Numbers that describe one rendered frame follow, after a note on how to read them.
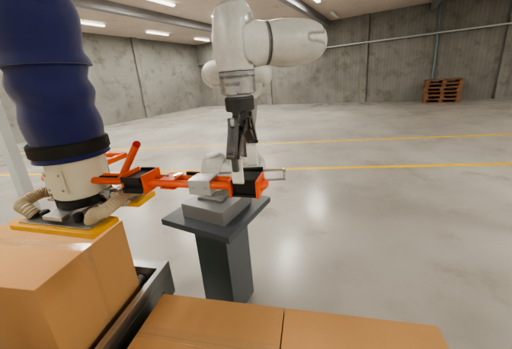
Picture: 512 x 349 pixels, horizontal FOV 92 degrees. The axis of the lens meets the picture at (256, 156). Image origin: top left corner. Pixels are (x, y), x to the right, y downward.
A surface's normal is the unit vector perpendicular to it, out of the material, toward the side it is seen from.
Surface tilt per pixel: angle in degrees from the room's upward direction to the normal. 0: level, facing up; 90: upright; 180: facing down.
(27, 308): 90
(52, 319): 90
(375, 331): 0
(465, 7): 90
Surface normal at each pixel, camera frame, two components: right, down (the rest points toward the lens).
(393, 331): -0.07, -0.95
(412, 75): -0.48, 0.29
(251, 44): 0.35, 0.36
